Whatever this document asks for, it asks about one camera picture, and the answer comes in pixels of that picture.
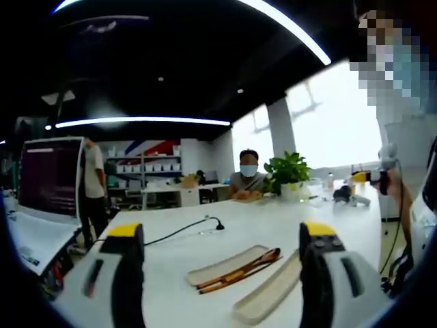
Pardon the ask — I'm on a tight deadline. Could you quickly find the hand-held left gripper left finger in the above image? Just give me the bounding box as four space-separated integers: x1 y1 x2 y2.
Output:
51 221 146 328

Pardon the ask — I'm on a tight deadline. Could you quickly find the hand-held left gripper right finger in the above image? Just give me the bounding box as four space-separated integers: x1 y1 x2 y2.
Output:
298 221 394 328

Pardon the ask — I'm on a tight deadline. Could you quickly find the beige cutlery case lid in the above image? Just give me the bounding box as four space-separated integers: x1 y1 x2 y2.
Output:
231 249 304 325

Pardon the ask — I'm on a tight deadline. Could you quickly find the wooden chopstick utensil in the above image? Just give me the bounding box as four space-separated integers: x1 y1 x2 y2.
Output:
197 255 284 295
197 253 283 292

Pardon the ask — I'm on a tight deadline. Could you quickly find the beige cutlery case tray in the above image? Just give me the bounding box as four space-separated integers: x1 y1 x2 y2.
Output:
185 244 285 288

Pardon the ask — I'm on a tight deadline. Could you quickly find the white object on table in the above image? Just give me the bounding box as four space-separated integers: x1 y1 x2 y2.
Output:
348 193 372 208

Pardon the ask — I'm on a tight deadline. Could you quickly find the black round object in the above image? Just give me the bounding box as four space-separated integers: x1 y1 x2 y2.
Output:
333 186 353 204

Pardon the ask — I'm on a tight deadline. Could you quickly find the person at right edge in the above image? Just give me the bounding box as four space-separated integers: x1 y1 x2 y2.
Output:
375 81 437 219

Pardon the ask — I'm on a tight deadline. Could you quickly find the white side table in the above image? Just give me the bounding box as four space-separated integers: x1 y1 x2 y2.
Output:
0 189 85 277

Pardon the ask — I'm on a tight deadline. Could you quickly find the green potted plant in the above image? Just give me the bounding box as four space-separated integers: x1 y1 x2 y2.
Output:
262 151 313 203

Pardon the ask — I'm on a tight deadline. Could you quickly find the computer monitor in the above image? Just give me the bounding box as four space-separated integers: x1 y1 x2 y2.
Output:
18 136 85 219

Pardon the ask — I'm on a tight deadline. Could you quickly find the shelf with white boxes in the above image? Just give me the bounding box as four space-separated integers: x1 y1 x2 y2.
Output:
104 139 182 192

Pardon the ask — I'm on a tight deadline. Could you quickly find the white office desk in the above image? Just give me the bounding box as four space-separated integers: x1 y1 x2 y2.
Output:
140 182 230 210

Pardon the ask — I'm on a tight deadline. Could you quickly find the straight ceiling light strip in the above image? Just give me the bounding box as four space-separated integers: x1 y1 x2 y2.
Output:
54 116 232 129

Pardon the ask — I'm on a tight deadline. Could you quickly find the curved ceiling light strip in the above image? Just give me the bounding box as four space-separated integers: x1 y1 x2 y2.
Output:
51 0 333 66

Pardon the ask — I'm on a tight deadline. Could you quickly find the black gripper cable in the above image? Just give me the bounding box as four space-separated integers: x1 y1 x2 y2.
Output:
379 159 406 276

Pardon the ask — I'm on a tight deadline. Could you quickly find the black cable with plug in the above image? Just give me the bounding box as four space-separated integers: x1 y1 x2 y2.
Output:
143 215 226 247

